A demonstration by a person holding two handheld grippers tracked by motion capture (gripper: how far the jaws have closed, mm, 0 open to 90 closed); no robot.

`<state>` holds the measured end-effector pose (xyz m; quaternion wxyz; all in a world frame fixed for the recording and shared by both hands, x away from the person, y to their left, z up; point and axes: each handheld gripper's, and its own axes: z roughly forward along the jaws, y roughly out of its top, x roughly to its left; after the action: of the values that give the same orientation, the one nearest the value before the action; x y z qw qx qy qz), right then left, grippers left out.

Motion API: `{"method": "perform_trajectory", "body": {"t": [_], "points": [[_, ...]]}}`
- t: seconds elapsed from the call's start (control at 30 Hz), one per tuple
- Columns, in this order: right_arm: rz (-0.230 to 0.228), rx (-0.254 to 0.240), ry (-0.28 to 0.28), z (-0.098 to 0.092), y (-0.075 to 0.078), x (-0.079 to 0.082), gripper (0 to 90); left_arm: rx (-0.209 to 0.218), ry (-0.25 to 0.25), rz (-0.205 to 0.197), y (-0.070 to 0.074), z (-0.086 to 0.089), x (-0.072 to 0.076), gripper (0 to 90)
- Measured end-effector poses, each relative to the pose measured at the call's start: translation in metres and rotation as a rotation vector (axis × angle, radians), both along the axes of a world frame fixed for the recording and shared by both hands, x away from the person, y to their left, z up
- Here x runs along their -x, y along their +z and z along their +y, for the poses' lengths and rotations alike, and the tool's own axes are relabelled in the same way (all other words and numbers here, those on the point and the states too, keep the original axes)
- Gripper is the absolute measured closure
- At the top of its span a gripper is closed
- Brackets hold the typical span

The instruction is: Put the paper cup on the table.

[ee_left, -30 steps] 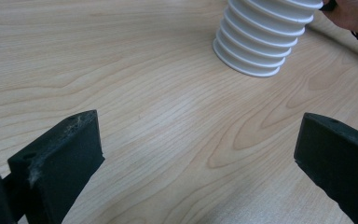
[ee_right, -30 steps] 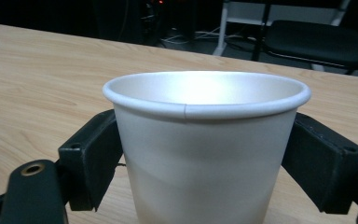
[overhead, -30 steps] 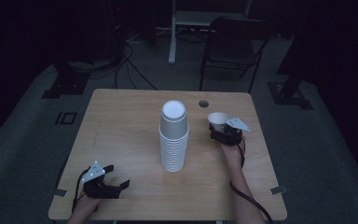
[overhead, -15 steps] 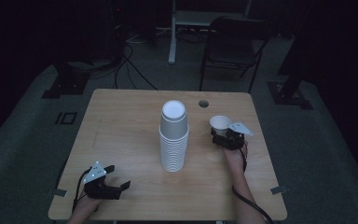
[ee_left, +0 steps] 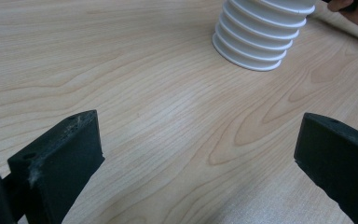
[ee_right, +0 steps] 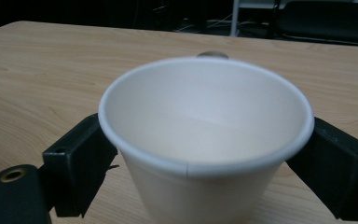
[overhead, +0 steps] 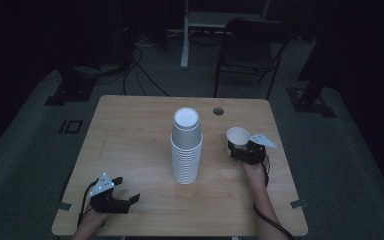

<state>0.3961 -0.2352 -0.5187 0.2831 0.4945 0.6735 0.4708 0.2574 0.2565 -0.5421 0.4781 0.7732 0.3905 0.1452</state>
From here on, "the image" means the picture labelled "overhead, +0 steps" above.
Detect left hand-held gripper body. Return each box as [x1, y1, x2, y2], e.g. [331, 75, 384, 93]
[88, 172, 132, 215]

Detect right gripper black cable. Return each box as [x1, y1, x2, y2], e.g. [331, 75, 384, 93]
[253, 155, 297, 240]

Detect black floor cables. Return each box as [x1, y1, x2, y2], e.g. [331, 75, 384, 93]
[94, 44, 170, 98]

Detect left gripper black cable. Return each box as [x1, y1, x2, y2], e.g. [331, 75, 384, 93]
[76, 179, 100, 229]

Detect person's left hand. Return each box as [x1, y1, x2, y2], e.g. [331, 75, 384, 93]
[76, 209, 110, 237]

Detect person's right hand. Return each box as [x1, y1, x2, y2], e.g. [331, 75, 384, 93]
[240, 160, 270, 191]

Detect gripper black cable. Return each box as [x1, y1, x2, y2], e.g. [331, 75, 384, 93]
[253, 155, 297, 240]
[76, 179, 100, 229]

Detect black folding chair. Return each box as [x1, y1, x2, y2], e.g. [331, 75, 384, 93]
[212, 17, 294, 100]

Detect white paper cup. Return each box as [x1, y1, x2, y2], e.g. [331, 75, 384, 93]
[225, 126, 252, 148]

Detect white desk frame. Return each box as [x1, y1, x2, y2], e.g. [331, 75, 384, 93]
[179, 0, 272, 71]

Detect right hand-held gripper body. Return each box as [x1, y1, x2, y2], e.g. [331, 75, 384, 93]
[230, 133, 278, 166]

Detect black stand with base plate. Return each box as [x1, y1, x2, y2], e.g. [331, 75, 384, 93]
[286, 29, 337, 119]
[44, 64, 98, 107]

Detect stack of white paper cups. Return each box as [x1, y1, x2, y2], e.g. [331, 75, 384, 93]
[170, 106, 204, 186]

